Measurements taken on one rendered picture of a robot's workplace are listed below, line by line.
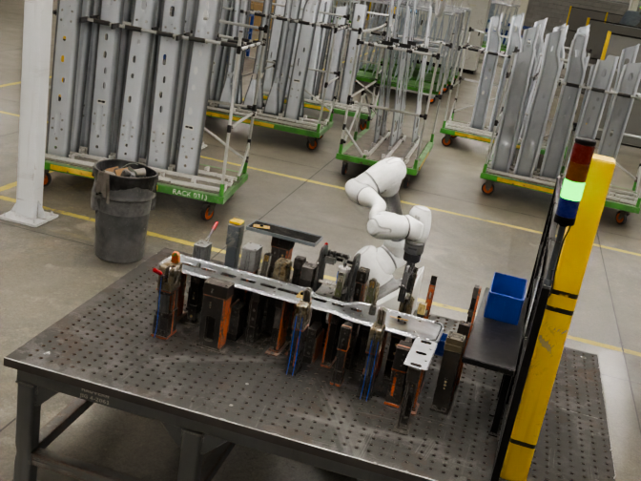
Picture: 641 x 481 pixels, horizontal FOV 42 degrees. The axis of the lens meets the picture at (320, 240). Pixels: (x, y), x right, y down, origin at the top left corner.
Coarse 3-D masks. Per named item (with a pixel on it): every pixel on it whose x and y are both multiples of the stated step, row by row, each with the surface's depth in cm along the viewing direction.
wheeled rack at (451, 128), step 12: (468, 36) 1312; (504, 36) 1295; (468, 48) 1256; (480, 48) 1297; (456, 60) 1238; (456, 84) 1294; (456, 96) 1343; (576, 108) 1209; (444, 120) 1268; (456, 120) 1356; (444, 132) 1270; (456, 132) 1264; (468, 132) 1269; (480, 132) 1288; (444, 144) 1284; (564, 156) 1229
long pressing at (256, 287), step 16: (192, 272) 394; (208, 272) 396; (224, 272) 400; (240, 272) 403; (240, 288) 387; (256, 288) 387; (272, 288) 390; (288, 288) 393; (304, 288) 396; (320, 304) 381; (352, 304) 387; (368, 304) 390; (352, 320) 372; (368, 320) 374; (400, 320) 379; (416, 320) 382; (416, 336) 366; (432, 336) 368
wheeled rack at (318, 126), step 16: (256, 0) 1152; (272, 16) 1094; (336, 32) 1052; (208, 112) 1114; (224, 112) 1120; (240, 112) 1138; (256, 112) 1121; (320, 112) 1086; (272, 128) 1103; (288, 128) 1099; (304, 128) 1103; (320, 128) 1120
